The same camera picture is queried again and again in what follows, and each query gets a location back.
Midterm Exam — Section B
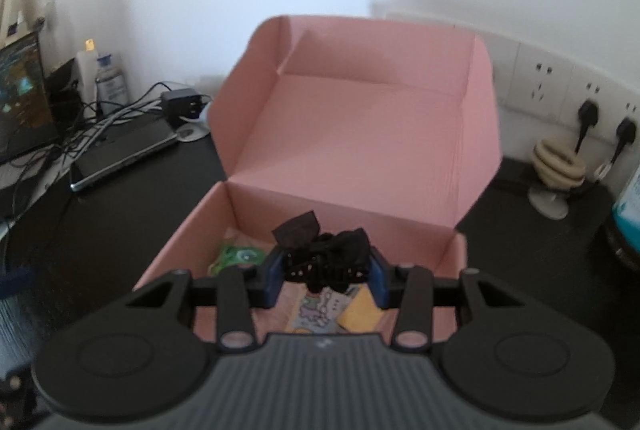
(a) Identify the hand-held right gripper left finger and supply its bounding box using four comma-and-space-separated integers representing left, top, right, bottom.
125, 249, 287, 352

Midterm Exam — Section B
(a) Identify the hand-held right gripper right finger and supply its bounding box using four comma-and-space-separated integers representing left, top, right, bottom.
369, 249, 522, 352

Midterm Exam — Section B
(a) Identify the black hair clip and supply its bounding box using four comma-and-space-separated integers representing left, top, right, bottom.
272, 210, 373, 296

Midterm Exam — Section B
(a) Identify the pink cardboard box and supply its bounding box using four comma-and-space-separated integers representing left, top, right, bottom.
132, 14, 504, 342

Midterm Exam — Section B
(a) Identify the black desktop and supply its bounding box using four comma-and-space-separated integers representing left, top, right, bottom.
0, 130, 640, 430

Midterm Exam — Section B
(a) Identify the yellow packet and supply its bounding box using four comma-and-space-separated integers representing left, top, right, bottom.
337, 292, 383, 330

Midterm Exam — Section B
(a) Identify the green packet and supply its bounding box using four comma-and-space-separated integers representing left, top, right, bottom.
207, 242, 266, 278

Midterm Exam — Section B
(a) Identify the cartoon sticker card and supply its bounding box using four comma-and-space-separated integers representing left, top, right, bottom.
287, 287, 352, 336

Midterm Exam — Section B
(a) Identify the white round disc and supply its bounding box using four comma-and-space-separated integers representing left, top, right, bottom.
177, 125, 211, 144

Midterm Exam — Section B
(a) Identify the black power adapter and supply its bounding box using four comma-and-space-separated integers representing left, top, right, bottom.
161, 88, 207, 129

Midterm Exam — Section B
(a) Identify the black smartphone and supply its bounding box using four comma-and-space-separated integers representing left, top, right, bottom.
70, 114, 180, 193

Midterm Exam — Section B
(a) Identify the clear bottle blue cap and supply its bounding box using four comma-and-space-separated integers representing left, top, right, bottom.
95, 54, 129, 103

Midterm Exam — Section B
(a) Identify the brown supplement bottle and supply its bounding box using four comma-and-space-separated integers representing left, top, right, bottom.
604, 160, 640, 271

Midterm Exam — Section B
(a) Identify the light blue striped cloth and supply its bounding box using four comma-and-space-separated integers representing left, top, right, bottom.
0, 267, 43, 411

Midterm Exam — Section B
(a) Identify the black power plug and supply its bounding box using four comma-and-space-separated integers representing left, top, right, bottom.
575, 100, 600, 153
597, 117, 639, 181

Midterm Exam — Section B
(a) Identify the black hub box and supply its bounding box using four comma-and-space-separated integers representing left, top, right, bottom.
47, 60, 83, 141

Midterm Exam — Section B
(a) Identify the white bottle yellow cap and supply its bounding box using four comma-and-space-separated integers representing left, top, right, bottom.
75, 39, 101, 103

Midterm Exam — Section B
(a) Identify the laptop screen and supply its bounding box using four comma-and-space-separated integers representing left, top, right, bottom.
0, 30, 60, 191

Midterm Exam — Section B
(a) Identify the beige cable winder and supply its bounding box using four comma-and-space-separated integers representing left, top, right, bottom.
527, 135, 587, 221

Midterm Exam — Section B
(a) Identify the bundle of cables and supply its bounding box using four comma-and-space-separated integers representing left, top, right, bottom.
0, 80, 211, 231

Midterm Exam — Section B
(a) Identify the white wall socket panel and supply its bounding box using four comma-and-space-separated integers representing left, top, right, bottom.
370, 10, 640, 146

